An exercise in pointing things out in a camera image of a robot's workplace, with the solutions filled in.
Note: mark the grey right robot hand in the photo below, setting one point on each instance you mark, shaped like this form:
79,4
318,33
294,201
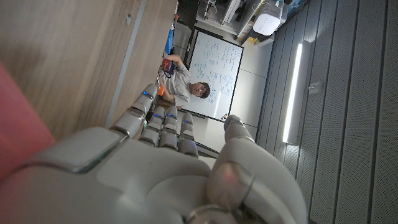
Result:
149,180

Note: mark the pink plastic tray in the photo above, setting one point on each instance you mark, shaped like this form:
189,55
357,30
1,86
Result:
18,124

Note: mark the orange cup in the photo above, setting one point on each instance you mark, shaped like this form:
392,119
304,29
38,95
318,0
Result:
160,91

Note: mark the seated person grey shirt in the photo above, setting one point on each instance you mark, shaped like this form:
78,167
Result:
180,84

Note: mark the dark blue mug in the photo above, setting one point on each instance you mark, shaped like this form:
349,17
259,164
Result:
168,67

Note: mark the blue bag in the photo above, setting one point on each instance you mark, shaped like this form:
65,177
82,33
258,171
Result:
169,40

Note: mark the long ceiling light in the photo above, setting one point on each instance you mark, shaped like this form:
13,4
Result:
292,93

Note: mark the white shelf unit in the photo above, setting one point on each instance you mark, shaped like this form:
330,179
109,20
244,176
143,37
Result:
230,12

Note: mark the white ceiling device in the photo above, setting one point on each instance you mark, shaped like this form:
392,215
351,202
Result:
267,21

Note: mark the whiteboard with black frame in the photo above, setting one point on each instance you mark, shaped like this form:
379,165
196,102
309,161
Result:
214,62

